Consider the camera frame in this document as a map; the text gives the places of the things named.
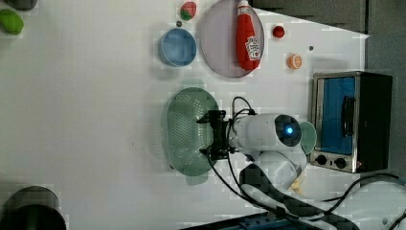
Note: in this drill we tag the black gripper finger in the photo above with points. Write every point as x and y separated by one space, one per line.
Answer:
203 120
205 151

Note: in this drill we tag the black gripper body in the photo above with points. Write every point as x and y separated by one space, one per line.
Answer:
220 147

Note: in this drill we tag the green plastic strainer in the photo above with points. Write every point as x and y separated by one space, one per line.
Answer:
186 137

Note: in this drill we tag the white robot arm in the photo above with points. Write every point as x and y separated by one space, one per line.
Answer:
274 144

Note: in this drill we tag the blue bowl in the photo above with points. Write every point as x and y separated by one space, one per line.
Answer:
177 48

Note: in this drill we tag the red ketchup bottle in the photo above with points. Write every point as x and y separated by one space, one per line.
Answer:
247 45

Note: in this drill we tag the light green cup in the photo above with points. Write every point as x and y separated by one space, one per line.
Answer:
309 137

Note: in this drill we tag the orange slice toy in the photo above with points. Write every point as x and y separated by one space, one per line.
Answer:
294 61

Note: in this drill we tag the toy strawberry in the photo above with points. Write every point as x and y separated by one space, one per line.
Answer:
188 10

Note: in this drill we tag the red toy tomato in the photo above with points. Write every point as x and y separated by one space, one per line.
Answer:
278 32

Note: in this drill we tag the black toaster oven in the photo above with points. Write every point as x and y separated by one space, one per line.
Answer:
351 112

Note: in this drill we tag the dark cylinder bottom left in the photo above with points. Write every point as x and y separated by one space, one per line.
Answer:
32 208

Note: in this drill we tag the dark cylinder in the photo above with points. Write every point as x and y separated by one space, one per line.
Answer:
32 208
22 5

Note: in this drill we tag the dark cylinder top left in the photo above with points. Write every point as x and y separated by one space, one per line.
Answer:
22 5

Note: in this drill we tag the green toy fruit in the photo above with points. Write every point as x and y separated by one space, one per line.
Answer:
11 22

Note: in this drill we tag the blue metal frame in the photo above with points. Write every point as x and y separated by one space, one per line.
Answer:
253 222

